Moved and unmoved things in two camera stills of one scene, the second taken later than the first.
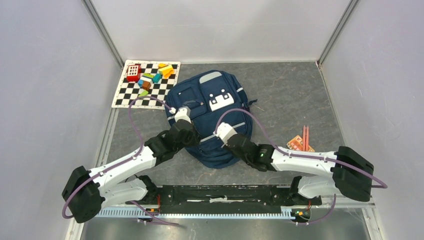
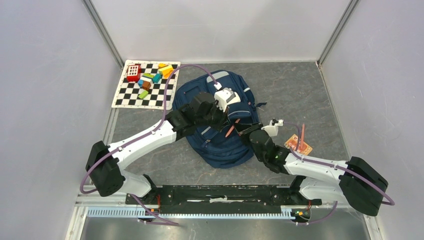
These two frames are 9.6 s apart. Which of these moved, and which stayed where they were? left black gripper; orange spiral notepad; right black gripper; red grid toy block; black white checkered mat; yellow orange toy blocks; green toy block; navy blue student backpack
Moved: navy blue student backpack; right black gripper; left black gripper
Stayed: green toy block; red grid toy block; black white checkered mat; orange spiral notepad; yellow orange toy blocks
